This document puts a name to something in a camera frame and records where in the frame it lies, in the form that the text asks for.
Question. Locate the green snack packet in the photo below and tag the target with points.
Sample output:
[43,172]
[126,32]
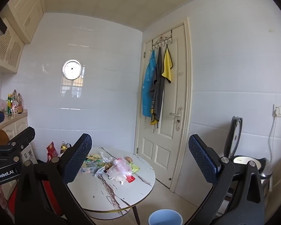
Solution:
[93,163]

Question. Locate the blue plastic bin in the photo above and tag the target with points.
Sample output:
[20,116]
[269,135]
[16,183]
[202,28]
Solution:
[165,218]

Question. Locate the red snack packet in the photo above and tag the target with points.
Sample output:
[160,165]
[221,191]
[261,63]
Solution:
[130,179]

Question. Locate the red paper bag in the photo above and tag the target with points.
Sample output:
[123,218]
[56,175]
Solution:
[52,149]

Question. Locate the yellow-green snack packet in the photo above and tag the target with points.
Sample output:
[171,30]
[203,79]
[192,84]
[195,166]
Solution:
[134,167]

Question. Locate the cream upper wall cabinet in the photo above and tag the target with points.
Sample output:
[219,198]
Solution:
[25,11]

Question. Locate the cream base cabinet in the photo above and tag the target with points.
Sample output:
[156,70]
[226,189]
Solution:
[19,126]

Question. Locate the round silver wall clock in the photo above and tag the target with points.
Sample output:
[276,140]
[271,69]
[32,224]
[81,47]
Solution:
[72,69]

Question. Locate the white printed sack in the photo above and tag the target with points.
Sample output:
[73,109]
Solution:
[29,155]

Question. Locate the white panel door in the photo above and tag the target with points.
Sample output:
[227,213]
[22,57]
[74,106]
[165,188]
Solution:
[169,93]

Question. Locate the brown round snack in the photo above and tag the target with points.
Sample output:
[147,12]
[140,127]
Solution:
[129,159]

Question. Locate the cream lattice-door wall cabinet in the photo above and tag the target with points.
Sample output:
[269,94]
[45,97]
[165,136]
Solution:
[7,49]

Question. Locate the round marble table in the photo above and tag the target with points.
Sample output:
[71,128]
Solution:
[103,196]

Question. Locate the red-label sauce bottle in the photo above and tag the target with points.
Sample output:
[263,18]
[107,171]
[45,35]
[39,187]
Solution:
[19,106]

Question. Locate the yellow cooking oil bottle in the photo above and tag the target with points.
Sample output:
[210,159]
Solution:
[64,147]

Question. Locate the clear plastic wrapper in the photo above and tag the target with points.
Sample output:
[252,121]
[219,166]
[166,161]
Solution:
[100,172]

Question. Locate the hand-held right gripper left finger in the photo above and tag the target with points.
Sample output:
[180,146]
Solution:
[79,160]

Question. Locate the rice cooker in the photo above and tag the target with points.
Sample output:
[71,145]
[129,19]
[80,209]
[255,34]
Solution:
[264,173]

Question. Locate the dark grey apron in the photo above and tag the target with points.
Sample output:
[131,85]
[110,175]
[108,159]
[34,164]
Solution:
[158,93]

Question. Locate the yellow cleaning cloth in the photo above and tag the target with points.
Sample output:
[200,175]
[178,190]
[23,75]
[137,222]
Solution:
[167,68]

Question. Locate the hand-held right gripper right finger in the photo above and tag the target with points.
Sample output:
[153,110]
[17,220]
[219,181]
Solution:
[201,161]

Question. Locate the red plastic stool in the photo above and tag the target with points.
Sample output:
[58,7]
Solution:
[48,193]

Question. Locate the yellow printed packet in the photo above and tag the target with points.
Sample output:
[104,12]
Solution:
[93,157]

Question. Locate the blue apron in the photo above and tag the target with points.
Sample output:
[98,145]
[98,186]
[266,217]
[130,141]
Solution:
[147,93]

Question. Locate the metal over-door hook rack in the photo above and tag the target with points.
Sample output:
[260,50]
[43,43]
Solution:
[161,41]

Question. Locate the green bottle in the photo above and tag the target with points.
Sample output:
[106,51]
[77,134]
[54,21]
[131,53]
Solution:
[9,103]

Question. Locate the pale blue packet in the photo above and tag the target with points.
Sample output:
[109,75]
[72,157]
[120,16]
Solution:
[89,170]

